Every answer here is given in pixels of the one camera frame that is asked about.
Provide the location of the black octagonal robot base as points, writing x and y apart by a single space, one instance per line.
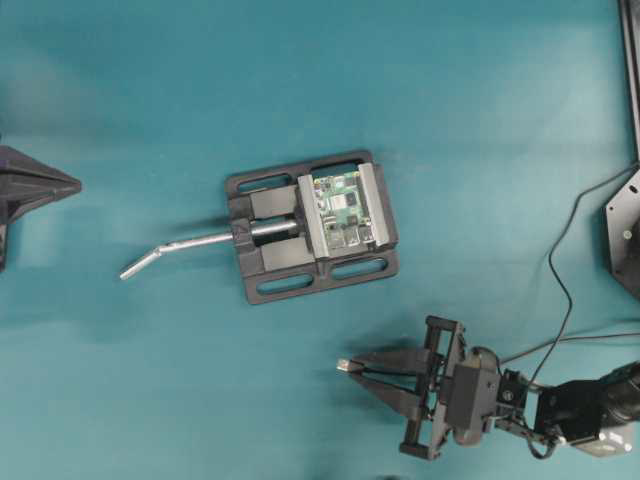
622 221

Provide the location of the green circuit board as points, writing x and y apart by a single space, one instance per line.
344 215

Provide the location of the small silver USB plug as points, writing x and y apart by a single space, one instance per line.
345 365

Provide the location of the silver vise crank handle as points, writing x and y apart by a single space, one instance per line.
175 246

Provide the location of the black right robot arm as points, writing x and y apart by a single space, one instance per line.
596 416

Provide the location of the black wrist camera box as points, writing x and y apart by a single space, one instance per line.
472 403

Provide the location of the black aluminium frame bar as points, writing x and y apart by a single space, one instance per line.
629 21

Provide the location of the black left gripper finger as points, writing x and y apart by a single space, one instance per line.
28 184

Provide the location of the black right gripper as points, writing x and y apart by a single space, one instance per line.
431 368

